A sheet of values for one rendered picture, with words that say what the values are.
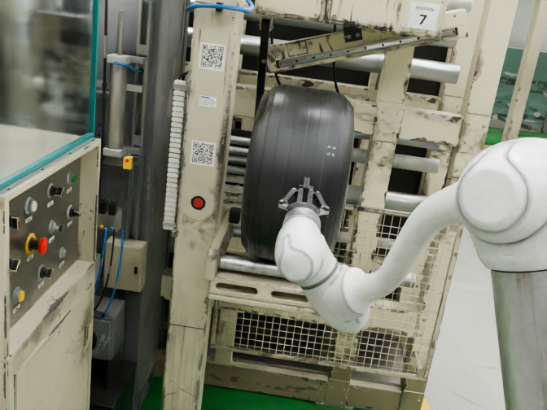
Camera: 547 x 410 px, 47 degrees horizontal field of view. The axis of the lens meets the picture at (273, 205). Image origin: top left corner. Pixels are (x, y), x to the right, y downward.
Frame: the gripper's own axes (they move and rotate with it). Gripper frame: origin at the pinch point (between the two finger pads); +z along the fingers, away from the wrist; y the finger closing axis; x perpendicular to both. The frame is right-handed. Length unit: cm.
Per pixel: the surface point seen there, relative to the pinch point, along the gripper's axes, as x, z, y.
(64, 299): 31, -23, 58
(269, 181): 1.5, 4.1, 10.3
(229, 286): 43.3, 12.1, 19.1
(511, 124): 179, 709, -279
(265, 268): 33.8, 11.1, 8.4
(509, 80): 177, 972, -340
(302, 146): -7.9, 9.5, 2.6
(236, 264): 34.2, 11.0, 17.4
